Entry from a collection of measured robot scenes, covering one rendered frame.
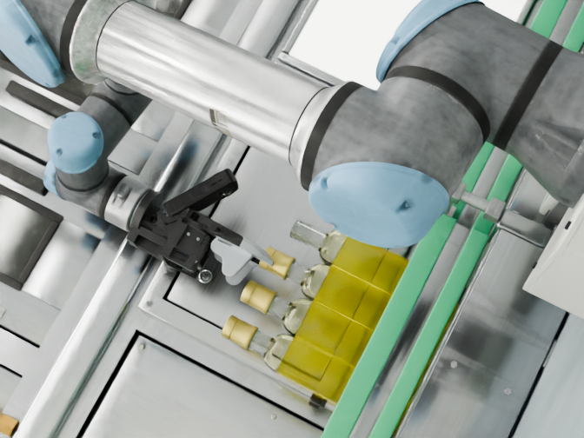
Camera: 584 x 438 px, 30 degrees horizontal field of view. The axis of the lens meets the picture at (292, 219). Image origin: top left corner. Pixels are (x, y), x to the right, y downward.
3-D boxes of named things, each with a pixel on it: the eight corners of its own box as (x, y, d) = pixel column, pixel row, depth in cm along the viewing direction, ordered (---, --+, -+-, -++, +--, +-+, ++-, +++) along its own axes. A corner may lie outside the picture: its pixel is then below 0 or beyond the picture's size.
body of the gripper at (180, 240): (200, 282, 163) (130, 246, 164) (228, 232, 165) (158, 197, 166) (194, 271, 155) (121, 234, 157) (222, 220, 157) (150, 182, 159)
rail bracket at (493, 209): (494, 224, 155) (414, 186, 157) (513, 191, 139) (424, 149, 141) (484, 242, 155) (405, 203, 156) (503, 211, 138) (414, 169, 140)
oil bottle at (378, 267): (461, 295, 160) (331, 230, 163) (466, 287, 154) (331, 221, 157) (445, 328, 158) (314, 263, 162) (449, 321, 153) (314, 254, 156)
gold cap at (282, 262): (295, 262, 161) (269, 248, 162) (295, 255, 158) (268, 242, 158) (285, 282, 160) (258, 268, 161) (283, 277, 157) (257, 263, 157)
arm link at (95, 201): (35, 173, 158) (44, 197, 166) (100, 206, 157) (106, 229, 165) (63, 131, 161) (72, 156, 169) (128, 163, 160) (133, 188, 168)
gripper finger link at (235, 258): (257, 293, 156) (203, 267, 159) (277, 256, 157) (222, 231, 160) (253, 287, 153) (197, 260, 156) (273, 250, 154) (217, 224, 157)
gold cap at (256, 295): (278, 295, 160) (251, 282, 160) (276, 290, 156) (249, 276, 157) (267, 316, 159) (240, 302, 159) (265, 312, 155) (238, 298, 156)
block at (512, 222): (541, 242, 152) (495, 220, 153) (555, 225, 143) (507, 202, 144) (531, 264, 152) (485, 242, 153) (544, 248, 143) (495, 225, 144)
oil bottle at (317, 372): (409, 400, 156) (277, 332, 159) (413, 396, 151) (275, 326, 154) (392, 435, 155) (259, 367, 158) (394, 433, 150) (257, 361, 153)
